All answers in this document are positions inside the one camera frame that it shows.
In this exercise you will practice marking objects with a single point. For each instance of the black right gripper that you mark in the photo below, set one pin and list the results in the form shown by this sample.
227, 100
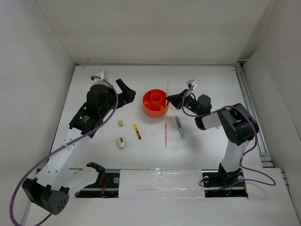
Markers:
176, 99

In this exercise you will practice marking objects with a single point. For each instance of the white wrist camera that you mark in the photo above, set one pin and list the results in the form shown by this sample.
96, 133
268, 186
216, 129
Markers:
102, 75
192, 84

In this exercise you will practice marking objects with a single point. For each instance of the orange round divided container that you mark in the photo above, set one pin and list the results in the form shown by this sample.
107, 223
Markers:
155, 104

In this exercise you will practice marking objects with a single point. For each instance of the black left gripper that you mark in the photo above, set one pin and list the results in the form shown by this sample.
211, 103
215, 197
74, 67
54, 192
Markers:
127, 95

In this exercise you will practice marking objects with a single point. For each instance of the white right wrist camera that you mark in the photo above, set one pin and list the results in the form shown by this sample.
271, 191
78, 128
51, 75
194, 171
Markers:
192, 84

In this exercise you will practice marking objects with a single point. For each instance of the pink pen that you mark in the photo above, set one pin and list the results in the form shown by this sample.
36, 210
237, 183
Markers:
166, 135

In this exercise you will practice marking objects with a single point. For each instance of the yellow black utility knife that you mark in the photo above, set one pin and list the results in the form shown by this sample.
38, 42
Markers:
137, 131

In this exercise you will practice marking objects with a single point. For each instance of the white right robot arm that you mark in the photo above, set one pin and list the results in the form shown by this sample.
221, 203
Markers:
239, 127

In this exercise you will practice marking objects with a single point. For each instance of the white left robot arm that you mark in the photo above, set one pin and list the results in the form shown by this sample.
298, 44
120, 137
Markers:
51, 188

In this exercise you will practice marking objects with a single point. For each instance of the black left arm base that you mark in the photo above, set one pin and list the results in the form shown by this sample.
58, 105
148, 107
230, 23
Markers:
105, 186

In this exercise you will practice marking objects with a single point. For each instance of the small tan eraser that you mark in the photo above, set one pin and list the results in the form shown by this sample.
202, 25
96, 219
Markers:
120, 123

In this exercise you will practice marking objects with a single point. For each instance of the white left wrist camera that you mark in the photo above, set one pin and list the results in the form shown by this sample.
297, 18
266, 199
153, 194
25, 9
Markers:
102, 75

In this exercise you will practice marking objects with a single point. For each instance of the blue grey marker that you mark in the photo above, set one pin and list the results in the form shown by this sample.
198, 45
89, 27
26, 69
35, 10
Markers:
182, 135

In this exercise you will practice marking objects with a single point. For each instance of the aluminium side rail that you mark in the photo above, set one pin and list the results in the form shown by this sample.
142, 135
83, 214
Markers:
263, 150

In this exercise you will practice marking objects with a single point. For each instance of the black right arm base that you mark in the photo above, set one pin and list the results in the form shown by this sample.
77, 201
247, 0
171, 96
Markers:
219, 184

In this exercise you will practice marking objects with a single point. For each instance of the thin yellow highlighter pen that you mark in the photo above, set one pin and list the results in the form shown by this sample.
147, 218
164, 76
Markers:
167, 90

